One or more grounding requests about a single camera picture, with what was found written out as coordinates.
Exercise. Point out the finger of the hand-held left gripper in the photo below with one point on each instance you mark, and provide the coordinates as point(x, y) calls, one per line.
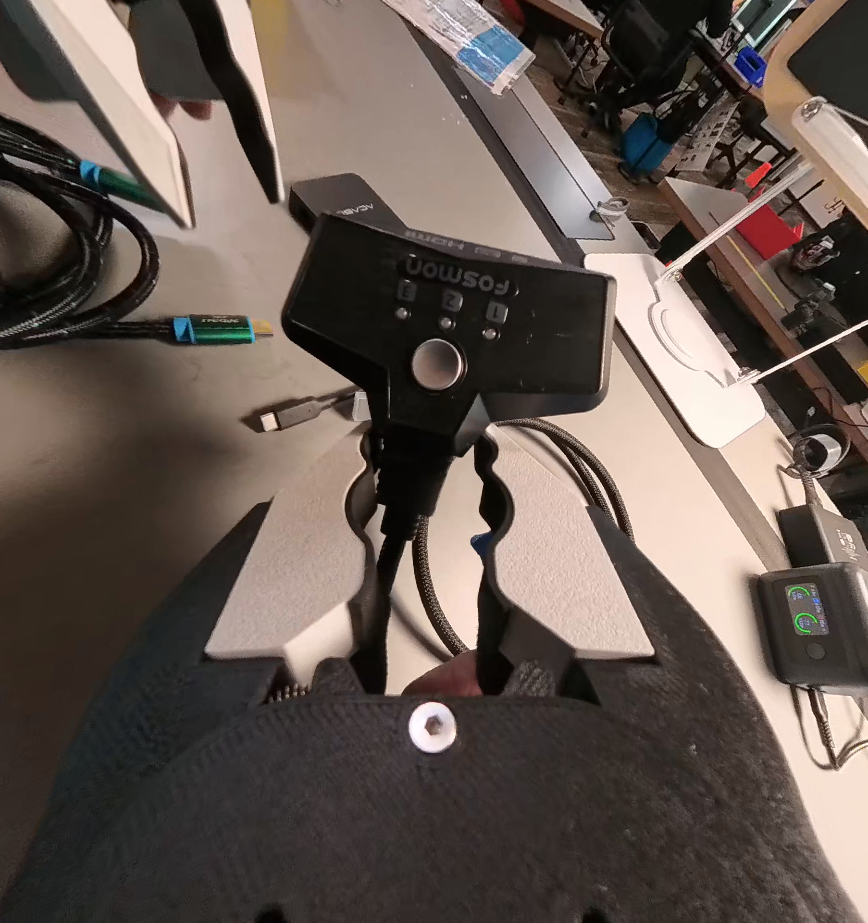
point(246, 94)
point(117, 122)

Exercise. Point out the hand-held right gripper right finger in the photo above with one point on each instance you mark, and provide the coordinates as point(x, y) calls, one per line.
point(564, 577)

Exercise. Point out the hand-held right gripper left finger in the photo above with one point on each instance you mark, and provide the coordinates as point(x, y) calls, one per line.
point(290, 577)

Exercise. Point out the black usb hub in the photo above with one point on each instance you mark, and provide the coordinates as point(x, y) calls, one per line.
point(347, 198)

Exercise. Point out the black hdmi switch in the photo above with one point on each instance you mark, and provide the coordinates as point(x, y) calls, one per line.
point(513, 346)

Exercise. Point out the person's left hand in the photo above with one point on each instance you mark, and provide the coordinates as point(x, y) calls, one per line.
point(185, 108)

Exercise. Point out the person's right hand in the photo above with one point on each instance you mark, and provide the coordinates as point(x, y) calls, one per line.
point(441, 674)

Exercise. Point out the white stand clear legs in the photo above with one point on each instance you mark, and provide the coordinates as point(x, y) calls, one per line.
point(686, 375)

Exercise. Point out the clear plastic bag blue label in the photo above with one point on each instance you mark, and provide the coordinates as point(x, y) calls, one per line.
point(477, 43)

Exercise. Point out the black power adapter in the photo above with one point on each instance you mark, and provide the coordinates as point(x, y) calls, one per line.
point(823, 537)

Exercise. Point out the grey power bank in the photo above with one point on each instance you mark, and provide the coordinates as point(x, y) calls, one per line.
point(852, 634)

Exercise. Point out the dark grey desk panel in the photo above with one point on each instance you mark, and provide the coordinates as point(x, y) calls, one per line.
point(542, 151)

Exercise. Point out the small silver clip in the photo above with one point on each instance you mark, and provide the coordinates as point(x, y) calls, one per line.
point(611, 209)

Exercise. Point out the background work table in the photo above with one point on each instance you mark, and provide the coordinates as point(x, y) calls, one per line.
point(693, 209)

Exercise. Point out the black office chair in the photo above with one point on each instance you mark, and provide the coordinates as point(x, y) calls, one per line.
point(636, 43)

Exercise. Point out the red plastic bin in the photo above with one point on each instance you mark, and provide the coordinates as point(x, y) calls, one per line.
point(765, 231)

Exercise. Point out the blue trash bin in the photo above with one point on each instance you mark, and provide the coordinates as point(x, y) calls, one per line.
point(647, 140)

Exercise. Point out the small blue plastic bin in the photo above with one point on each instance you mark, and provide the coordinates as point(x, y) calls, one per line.
point(751, 65)

